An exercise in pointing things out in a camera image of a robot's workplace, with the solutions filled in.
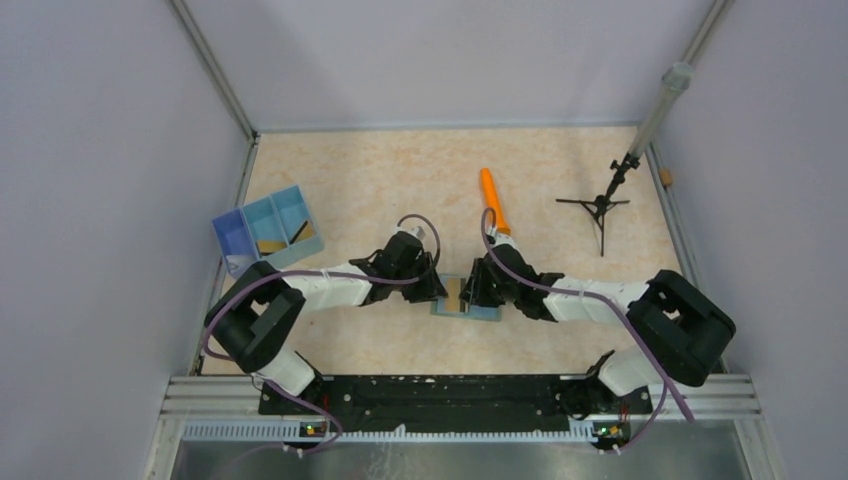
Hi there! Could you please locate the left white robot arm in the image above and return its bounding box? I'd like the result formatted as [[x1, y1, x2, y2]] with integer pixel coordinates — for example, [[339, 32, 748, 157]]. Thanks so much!
[[204, 230, 447, 414]]

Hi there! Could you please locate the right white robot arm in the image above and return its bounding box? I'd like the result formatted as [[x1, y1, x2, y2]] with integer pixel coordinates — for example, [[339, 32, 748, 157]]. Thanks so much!
[[460, 244, 736, 412]]

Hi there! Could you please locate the orange cylinder tube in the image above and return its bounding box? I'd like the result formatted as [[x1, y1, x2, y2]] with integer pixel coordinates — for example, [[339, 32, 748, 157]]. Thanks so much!
[[479, 168, 512, 236]]

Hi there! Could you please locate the black tripod stand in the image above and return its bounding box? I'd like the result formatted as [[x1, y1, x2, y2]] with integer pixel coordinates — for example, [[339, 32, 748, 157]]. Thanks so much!
[[556, 153, 640, 257]]

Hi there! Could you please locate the blue three-compartment organizer box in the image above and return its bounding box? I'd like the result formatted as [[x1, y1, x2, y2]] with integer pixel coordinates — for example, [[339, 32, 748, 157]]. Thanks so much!
[[211, 185, 324, 278]]

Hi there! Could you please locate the small orange block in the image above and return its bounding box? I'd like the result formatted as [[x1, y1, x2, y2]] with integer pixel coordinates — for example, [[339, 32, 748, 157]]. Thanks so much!
[[658, 168, 673, 188]]

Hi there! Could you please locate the grey pole on tripod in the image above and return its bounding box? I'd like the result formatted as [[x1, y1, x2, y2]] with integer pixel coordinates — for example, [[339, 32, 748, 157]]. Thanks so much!
[[627, 62, 695, 159]]

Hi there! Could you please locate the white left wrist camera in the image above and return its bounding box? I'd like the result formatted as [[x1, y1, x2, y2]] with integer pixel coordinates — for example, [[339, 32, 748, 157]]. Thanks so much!
[[396, 226, 426, 241]]

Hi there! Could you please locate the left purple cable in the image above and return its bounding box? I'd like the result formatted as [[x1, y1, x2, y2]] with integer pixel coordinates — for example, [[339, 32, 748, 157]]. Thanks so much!
[[200, 213, 443, 458]]

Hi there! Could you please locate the purple cable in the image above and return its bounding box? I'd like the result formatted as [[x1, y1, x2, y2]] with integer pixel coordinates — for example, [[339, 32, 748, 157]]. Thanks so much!
[[480, 207, 697, 453], [200, 213, 443, 458]]

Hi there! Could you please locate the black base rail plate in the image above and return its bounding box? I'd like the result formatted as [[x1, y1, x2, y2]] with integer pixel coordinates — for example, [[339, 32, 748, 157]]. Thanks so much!
[[301, 374, 653, 433]]

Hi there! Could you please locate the white perforated cable tray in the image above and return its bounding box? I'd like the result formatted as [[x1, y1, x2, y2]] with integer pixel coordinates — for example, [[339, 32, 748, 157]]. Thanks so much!
[[182, 420, 623, 444]]

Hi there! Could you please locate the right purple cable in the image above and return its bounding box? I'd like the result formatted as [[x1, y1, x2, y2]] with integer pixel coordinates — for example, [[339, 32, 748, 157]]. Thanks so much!
[[480, 207, 697, 453]]

